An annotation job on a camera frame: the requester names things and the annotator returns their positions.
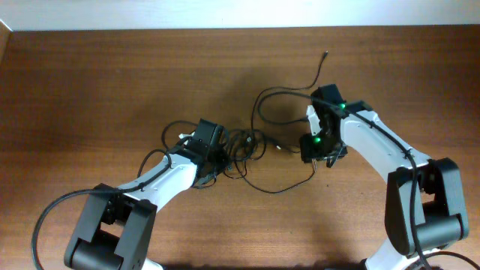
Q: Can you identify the thick black USB cable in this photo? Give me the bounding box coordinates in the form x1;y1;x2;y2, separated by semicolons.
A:
220;127;297;179

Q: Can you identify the thin black cable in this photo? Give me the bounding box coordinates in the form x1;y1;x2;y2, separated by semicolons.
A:
232;50;330;195

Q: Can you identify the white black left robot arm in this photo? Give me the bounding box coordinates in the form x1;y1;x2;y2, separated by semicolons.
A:
64;145;230;269

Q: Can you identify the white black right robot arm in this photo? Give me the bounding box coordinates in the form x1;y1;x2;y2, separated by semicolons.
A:
300;99;470;269

